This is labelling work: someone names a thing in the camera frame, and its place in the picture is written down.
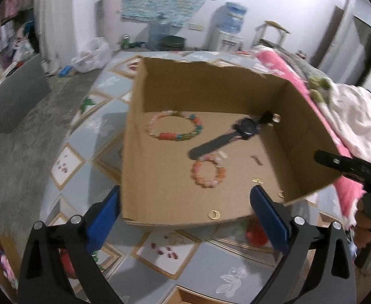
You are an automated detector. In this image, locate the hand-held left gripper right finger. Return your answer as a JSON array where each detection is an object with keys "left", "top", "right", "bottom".
[{"left": 249, "top": 185, "right": 356, "bottom": 304}]

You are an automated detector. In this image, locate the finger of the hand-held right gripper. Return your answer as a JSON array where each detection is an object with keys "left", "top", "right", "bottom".
[{"left": 314, "top": 150, "right": 371, "bottom": 186}]

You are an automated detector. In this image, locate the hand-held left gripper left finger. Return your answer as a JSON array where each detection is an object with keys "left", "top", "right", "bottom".
[{"left": 17, "top": 185, "right": 123, "bottom": 304}]

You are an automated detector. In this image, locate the brown cardboard box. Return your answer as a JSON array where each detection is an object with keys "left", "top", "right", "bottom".
[{"left": 120, "top": 56, "right": 352, "bottom": 229}]

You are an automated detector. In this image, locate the pink bead bracelet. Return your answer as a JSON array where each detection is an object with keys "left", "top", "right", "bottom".
[{"left": 190, "top": 154, "right": 228, "bottom": 188}]

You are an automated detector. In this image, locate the black wrist watch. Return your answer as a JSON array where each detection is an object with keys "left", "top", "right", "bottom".
[{"left": 189, "top": 111, "right": 281, "bottom": 162}]

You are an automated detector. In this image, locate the person's right hand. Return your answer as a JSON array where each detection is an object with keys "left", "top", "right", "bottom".
[{"left": 353, "top": 201, "right": 371, "bottom": 248}]

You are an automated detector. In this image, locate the pink floral blanket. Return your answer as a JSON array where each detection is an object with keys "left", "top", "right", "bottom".
[{"left": 252, "top": 46, "right": 366, "bottom": 232}]

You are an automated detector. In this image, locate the white fleece blanket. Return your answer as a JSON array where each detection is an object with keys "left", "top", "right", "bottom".
[{"left": 315, "top": 82, "right": 371, "bottom": 168}]

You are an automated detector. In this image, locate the green plush toy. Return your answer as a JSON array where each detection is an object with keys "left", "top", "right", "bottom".
[{"left": 309, "top": 76, "right": 332, "bottom": 102}]

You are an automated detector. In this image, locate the fruit print tablecloth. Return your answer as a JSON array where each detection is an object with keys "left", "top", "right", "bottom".
[{"left": 40, "top": 49, "right": 363, "bottom": 304}]

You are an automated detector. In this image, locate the grey green blanket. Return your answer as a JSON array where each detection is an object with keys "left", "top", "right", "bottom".
[{"left": 277, "top": 49, "right": 325, "bottom": 80}]

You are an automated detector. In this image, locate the small cardboard carton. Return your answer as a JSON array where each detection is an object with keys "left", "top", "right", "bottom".
[{"left": 0, "top": 231, "right": 18, "bottom": 301}]

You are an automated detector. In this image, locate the wooden door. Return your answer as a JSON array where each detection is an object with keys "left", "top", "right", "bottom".
[{"left": 312, "top": 0, "right": 351, "bottom": 70}]

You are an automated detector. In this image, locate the grey flat board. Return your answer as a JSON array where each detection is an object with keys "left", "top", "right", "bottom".
[{"left": 0, "top": 54, "right": 51, "bottom": 134}]

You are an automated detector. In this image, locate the white water dispenser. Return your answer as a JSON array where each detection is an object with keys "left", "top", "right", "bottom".
[{"left": 215, "top": 27, "right": 245, "bottom": 53}]

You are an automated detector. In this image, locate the clear plastic bag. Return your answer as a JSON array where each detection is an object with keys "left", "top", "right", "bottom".
[{"left": 71, "top": 37, "right": 113, "bottom": 73}]

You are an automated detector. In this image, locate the blue dispenser water bottle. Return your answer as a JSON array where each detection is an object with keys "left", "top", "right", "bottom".
[{"left": 225, "top": 2, "right": 248, "bottom": 34}]

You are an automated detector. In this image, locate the black round pot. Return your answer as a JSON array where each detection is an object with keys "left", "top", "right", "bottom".
[{"left": 160, "top": 35, "right": 186, "bottom": 51}]

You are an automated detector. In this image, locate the clear blue water jug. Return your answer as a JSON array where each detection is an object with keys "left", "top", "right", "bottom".
[{"left": 147, "top": 14, "right": 172, "bottom": 49}]

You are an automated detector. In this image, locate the cluttered storage shelf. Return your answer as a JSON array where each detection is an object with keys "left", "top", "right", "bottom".
[{"left": 0, "top": 0, "right": 40, "bottom": 86}]

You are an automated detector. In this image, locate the pink rolled mat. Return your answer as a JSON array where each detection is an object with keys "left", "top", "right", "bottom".
[{"left": 105, "top": 0, "right": 124, "bottom": 35}]

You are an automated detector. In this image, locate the multicoloured bead bracelet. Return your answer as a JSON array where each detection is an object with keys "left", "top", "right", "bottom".
[{"left": 147, "top": 111, "right": 204, "bottom": 141}]

